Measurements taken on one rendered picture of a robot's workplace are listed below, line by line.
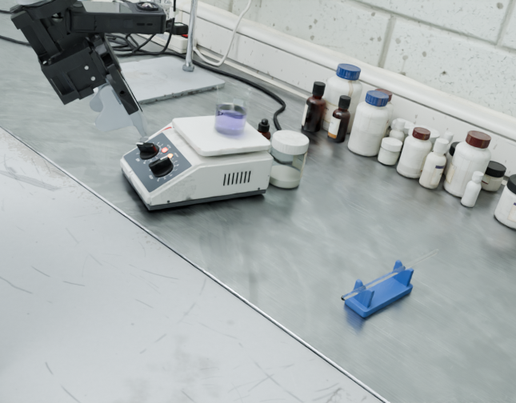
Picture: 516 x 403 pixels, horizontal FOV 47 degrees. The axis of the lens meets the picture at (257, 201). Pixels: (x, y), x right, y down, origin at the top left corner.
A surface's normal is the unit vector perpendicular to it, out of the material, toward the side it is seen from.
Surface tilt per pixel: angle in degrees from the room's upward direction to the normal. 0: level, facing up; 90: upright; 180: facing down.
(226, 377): 0
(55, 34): 95
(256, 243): 0
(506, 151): 90
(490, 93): 90
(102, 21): 93
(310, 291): 0
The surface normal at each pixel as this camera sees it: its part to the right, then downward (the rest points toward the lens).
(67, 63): 0.34, 0.58
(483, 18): -0.66, 0.29
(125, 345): 0.14, -0.86
